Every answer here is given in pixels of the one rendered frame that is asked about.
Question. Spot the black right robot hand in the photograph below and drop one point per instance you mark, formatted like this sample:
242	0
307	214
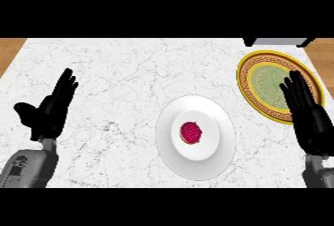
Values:
311	123

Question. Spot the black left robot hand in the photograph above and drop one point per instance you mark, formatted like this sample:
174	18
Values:
50	114

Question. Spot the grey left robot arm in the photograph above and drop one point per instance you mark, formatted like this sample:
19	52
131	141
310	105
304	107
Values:
29	167

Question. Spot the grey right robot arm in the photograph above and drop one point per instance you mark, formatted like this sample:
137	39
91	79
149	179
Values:
320	171

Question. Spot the yellow patterned plate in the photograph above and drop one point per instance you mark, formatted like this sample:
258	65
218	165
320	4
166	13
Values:
267	82

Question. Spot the white plate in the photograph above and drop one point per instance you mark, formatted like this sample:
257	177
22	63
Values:
196	137

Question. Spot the grey appliance with black legs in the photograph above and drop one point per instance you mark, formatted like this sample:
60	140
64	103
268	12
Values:
279	41

